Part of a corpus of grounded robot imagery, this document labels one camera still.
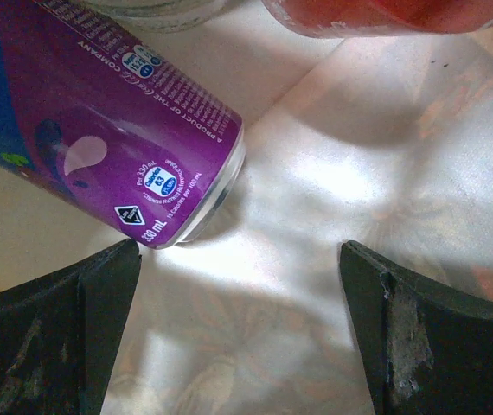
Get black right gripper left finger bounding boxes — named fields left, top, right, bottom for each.
left=0, top=239, right=142, bottom=414

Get red cola can front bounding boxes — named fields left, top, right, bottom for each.
left=263, top=0, right=493, bottom=38

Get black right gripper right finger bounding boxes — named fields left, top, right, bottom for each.
left=340, top=240, right=493, bottom=414

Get purple Fanta can front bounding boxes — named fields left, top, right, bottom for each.
left=0, top=1, right=245, bottom=249

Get cream canvas tote bag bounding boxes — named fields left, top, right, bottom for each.
left=0, top=1, right=493, bottom=414

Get clear Chang bottle front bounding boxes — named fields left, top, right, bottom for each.
left=80, top=0, right=227, bottom=33

